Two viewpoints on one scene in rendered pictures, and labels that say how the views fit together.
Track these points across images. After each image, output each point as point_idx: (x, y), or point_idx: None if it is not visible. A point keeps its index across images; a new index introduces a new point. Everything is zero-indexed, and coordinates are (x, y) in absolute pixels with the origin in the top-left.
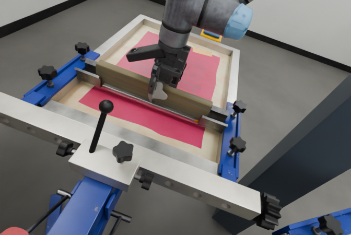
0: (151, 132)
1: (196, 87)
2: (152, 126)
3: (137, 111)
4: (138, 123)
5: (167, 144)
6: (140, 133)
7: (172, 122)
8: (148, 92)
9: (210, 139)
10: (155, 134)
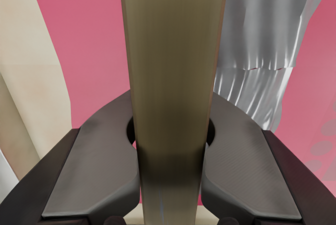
0: (62, 107)
1: (325, 170)
2: (85, 101)
3: (111, 29)
4: (63, 58)
5: (14, 176)
6: (33, 80)
7: (133, 144)
8: (69, 133)
9: (137, 214)
10: (63, 117)
